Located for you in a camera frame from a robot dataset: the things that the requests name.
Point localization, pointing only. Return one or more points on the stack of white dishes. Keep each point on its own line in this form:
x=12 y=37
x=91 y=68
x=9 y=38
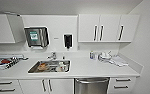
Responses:
x=105 y=57

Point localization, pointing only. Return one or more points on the dish rack with dishes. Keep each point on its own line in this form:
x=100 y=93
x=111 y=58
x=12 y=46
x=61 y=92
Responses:
x=7 y=61

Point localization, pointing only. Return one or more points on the blue dish soap bottle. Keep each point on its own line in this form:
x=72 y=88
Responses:
x=92 y=55

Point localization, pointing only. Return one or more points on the orange bowl in sink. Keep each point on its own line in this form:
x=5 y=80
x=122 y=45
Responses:
x=42 y=66

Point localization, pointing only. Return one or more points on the white dish cloth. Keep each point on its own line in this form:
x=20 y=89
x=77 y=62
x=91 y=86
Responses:
x=120 y=61

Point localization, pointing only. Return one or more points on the stainless steel dishwasher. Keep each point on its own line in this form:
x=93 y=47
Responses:
x=92 y=86

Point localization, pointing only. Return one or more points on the steel kitchen sink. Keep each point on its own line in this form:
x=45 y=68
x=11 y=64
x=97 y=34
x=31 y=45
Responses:
x=52 y=66

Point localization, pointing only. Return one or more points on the white cup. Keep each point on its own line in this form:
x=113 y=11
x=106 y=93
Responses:
x=62 y=66

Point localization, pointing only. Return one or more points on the steel paper towel dispenser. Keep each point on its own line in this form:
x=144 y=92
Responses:
x=36 y=37

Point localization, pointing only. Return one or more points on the black wall soap dispenser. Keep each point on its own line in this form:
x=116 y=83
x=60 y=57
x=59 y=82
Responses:
x=67 y=40

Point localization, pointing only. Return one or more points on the chrome sink faucet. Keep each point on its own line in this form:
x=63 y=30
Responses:
x=52 y=56

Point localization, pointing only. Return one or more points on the white drawer unit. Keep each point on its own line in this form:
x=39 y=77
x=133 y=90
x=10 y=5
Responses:
x=6 y=87
x=122 y=85

